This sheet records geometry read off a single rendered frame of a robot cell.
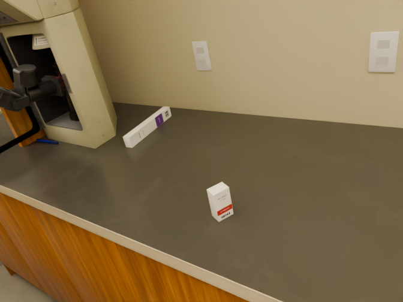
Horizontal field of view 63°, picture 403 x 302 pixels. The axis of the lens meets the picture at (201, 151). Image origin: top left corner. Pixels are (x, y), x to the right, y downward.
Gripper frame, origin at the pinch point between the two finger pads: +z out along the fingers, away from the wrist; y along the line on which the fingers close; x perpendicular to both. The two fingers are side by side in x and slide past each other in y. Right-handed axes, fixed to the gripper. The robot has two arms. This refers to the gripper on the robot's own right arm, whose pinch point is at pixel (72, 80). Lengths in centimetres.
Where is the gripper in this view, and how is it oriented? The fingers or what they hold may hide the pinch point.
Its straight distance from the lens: 140.3
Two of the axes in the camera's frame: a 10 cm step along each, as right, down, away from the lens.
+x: 1.2, 8.9, 4.4
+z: 5.4, -4.3, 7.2
